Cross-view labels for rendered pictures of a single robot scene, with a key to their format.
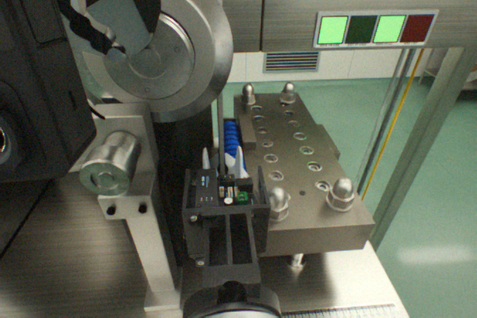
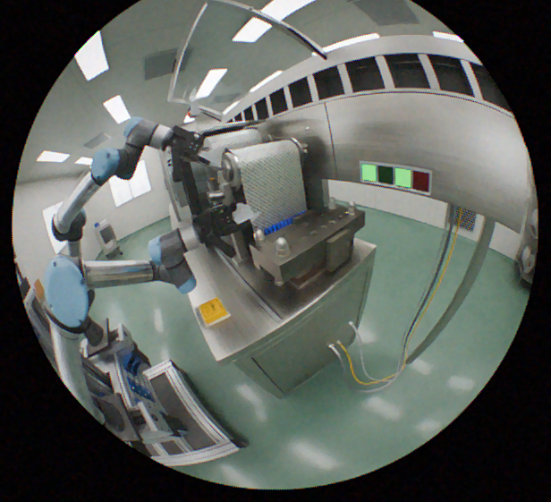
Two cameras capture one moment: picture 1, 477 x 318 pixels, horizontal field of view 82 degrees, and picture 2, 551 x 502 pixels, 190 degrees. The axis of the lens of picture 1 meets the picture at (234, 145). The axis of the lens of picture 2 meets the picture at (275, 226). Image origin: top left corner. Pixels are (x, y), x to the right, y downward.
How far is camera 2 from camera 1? 0.52 m
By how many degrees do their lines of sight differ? 56
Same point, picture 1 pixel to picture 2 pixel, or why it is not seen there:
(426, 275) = (422, 385)
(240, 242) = (208, 219)
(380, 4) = (394, 160)
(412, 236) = (440, 363)
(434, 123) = (469, 278)
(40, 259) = not seen: hidden behind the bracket
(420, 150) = (458, 298)
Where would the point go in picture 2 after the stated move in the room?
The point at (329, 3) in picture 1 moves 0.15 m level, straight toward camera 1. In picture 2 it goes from (364, 157) to (325, 161)
